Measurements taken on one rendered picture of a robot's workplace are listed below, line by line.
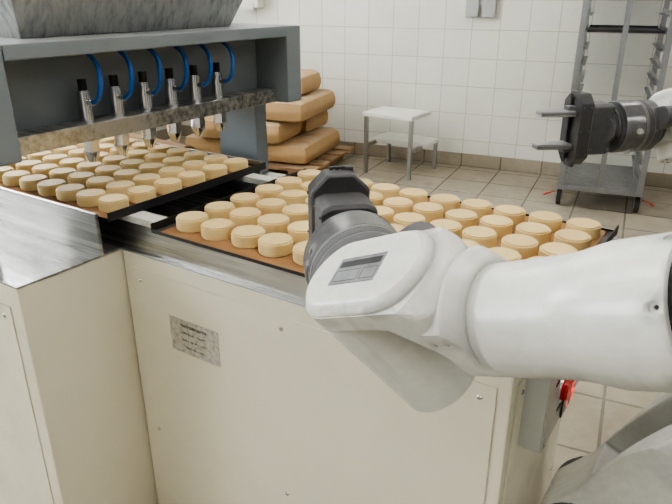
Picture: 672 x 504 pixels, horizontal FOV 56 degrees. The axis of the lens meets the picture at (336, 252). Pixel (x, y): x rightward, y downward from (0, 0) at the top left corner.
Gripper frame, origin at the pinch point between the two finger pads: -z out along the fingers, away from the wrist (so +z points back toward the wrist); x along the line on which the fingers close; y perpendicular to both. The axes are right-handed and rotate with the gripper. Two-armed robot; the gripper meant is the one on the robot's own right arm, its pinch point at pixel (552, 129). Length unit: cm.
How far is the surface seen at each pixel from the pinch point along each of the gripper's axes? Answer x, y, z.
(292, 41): 12, -43, -38
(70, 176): -11, -26, -83
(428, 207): -10.7, 5.0, -23.2
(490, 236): -10.7, 19.2, -18.8
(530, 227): -10.7, 16.9, -11.4
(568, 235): -10.7, 21.0, -7.7
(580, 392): -103, -61, 59
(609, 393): -103, -59, 68
